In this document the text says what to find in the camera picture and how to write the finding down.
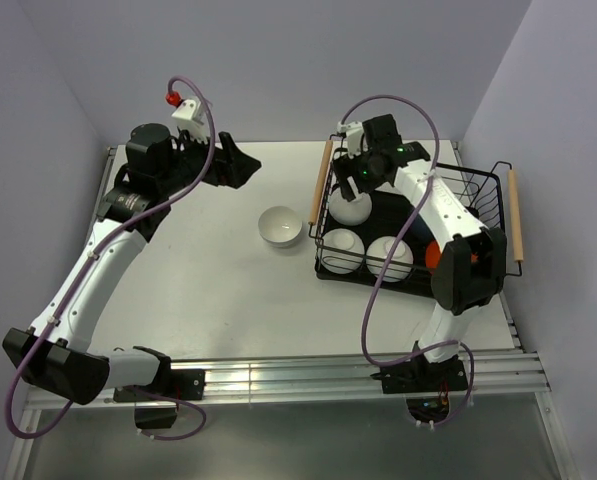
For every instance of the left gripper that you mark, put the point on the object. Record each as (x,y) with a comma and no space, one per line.
(231,167)

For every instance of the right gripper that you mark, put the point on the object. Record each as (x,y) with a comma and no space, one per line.
(347,167)

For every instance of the single white bowl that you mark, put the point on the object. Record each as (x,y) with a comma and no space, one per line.
(343,251)

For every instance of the orange bowl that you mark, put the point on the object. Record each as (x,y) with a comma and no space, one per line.
(432,255)

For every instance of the blue ceramic bowl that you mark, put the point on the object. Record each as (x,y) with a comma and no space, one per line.
(421,230)

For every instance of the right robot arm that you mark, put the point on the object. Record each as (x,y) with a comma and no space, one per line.
(472,262)

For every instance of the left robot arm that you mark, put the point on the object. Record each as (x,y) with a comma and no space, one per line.
(53,352)

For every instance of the black wire dish rack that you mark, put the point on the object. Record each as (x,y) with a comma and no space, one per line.
(480,192)

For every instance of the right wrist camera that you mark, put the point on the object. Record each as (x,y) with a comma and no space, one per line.
(352,133)

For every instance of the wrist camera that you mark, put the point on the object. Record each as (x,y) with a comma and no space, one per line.
(189,116)
(352,133)

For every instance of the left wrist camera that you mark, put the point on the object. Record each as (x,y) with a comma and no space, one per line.
(189,116)

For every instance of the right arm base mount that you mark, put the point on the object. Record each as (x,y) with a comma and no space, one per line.
(418,376)

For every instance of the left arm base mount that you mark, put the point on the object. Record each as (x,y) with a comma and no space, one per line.
(183,385)

